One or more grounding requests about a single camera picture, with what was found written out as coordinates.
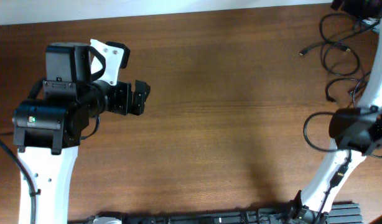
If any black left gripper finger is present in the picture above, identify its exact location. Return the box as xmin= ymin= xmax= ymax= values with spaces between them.
xmin=131 ymin=91 xmax=147 ymax=116
xmin=133 ymin=80 xmax=151 ymax=100

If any black usb cable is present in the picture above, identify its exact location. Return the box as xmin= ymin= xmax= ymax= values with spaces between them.
xmin=299 ymin=12 xmax=380 ymax=77
xmin=324 ymin=70 xmax=372 ymax=110

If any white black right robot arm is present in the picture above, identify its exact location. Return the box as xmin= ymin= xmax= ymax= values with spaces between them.
xmin=276 ymin=1 xmax=382 ymax=223

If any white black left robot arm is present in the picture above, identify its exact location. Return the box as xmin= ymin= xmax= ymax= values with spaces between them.
xmin=12 ymin=39 xmax=151 ymax=223

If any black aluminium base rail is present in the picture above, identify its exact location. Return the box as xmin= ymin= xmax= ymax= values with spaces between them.
xmin=71 ymin=203 xmax=363 ymax=224

